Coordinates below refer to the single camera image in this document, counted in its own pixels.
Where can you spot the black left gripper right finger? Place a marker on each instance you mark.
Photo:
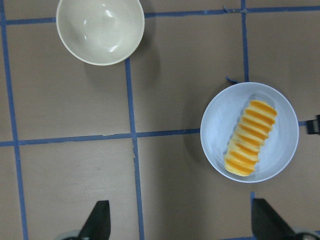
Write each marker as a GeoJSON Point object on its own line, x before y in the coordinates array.
{"type": "Point", "coordinates": [267, 224]}

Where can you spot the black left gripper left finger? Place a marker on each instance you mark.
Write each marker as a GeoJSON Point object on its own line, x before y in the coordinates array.
{"type": "Point", "coordinates": [98, 224]}

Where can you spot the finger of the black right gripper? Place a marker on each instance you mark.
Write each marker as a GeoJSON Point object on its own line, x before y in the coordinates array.
{"type": "Point", "coordinates": [313, 126]}

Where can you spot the yellow ridged bread loaf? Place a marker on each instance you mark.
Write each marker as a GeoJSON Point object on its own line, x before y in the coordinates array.
{"type": "Point", "coordinates": [248, 137]}

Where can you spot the blue plate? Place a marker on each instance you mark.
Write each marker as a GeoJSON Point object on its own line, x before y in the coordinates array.
{"type": "Point", "coordinates": [222, 115]}

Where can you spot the white ceramic bowl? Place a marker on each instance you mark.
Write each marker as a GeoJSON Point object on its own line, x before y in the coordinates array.
{"type": "Point", "coordinates": [100, 32]}

